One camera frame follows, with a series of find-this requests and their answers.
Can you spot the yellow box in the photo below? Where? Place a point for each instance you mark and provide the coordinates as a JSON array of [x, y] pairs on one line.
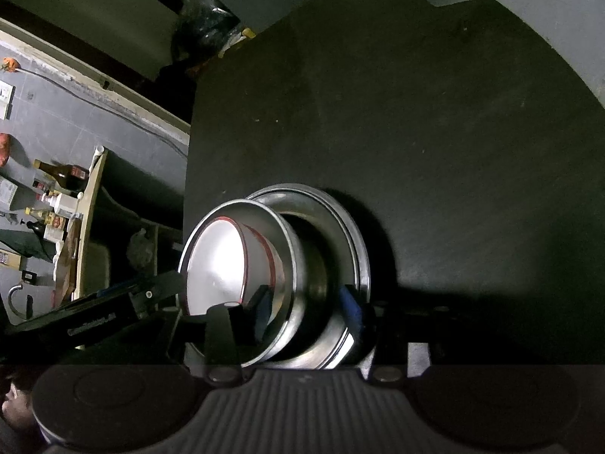
[[248, 33]]

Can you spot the orange plug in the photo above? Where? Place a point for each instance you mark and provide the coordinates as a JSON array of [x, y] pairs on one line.
[[9, 64]]

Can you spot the wooden shelf board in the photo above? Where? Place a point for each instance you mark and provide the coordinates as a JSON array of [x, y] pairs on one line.
[[92, 208]]

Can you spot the black garbage bag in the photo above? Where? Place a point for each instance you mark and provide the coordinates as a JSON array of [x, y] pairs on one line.
[[203, 23]]

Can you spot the dark round object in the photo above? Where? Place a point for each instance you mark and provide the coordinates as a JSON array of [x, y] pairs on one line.
[[140, 250]]

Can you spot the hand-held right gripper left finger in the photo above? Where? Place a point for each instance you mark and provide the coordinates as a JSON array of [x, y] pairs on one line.
[[260, 314]]

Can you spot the large steel basin plate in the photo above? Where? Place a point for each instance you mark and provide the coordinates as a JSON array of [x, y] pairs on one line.
[[363, 257]]

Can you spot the red hanging bag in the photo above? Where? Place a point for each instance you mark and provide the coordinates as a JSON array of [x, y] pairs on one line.
[[4, 149]]

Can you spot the row of condiment bottles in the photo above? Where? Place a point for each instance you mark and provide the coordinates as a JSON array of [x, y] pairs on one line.
[[59, 198]]

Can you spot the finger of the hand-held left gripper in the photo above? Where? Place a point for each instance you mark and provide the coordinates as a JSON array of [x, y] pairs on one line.
[[158, 293]]

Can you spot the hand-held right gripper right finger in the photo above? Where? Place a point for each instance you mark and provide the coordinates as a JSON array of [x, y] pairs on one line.
[[352, 311]]

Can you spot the white door frame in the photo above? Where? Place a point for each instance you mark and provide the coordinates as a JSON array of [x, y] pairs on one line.
[[94, 78]]

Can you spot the person's left hand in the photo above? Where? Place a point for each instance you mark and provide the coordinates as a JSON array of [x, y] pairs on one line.
[[14, 404]]

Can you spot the white wall switch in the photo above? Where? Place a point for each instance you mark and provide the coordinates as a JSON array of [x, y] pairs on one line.
[[5, 99]]

